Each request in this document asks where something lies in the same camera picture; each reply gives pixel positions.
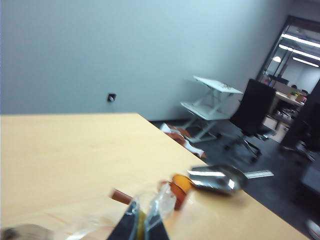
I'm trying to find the dark office chair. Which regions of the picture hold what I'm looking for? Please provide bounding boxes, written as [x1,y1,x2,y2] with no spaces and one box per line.
[279,82,320,162]

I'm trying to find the black office chair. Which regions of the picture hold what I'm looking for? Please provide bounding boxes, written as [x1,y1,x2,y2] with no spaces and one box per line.
[223,78,277,165]

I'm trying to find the wooden office desk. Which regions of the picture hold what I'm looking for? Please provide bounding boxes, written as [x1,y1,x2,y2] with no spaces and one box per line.
[261,89,309,144]

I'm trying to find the amber glass measuring cup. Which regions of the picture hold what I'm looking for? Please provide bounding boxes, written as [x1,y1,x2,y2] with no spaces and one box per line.
[171,173,195,211]

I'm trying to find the clear beaker with wooden handle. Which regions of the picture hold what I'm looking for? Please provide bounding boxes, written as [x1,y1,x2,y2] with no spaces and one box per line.
[109,182,177,223]

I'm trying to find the white desk riser stand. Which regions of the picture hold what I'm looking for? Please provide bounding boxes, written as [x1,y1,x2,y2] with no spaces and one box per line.
[180,76,244,144]

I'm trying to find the orange and white bags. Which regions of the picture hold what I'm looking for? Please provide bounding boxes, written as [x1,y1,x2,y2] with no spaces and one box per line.
[159,122,207,159]

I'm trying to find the yellow lemon slice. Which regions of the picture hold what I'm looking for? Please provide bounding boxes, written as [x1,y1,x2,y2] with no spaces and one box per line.
[135,209,148,240]

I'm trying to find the silver metal strip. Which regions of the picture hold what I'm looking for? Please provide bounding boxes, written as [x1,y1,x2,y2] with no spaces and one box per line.
[243,169,275,180]

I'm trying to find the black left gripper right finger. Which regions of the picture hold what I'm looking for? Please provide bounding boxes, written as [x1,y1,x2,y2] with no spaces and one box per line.
[144,201,171,240]

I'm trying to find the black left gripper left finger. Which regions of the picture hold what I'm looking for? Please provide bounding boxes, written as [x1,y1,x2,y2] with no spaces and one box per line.
[106,199,140,240]

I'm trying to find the smoky grey glass measuring cup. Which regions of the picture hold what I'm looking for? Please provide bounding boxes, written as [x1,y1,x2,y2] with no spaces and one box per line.
[0,223,55,240]

